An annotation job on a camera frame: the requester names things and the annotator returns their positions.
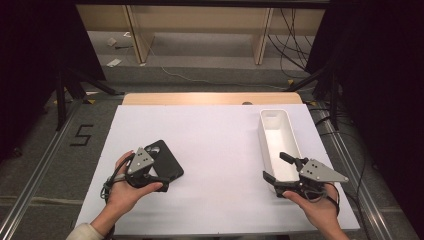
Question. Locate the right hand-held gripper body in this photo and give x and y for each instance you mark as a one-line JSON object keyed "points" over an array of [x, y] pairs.
{"points": [[316, 173]]}

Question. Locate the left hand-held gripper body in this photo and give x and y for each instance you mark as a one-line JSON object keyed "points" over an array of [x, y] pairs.
{"points": [[140, 161]]}

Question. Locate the black phone case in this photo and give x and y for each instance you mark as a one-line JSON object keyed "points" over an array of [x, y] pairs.
{"points": [[168, 163]]}

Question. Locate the long white plastic bin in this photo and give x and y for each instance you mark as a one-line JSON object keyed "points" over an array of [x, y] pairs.
{"points": [[279, 140]]}

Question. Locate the person's left hand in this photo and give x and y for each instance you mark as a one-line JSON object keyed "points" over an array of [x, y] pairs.
{"points": [[121, 195]]}

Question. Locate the person's right hand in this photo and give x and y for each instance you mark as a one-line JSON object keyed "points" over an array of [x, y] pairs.
{"points": [[320, 211]]}

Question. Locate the white board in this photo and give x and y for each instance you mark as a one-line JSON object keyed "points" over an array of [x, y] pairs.
{"points": [[206, 126]]}

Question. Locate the grey round grommet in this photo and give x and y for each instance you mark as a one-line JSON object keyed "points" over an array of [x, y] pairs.
{"points": [[247, 103]]}

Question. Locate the black metal stand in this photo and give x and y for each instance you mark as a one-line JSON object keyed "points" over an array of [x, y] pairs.
{"points": [[334, 100], [61, 100]]}

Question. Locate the white paper scrap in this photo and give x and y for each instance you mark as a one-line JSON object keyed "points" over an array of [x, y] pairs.
{"points": [[112, 41], [114, 62]]}

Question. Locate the dark curtain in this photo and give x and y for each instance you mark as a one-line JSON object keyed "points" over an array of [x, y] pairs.
{"points": [[30, 50], [383, 83]]}

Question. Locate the light wooden shelf unit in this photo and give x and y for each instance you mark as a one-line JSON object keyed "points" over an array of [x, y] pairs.
{"points": [[200, 20]]}

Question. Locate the aluminium floor rail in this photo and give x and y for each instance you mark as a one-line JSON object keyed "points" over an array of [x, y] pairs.
{"points": [[350, 166], [33, 174]]}

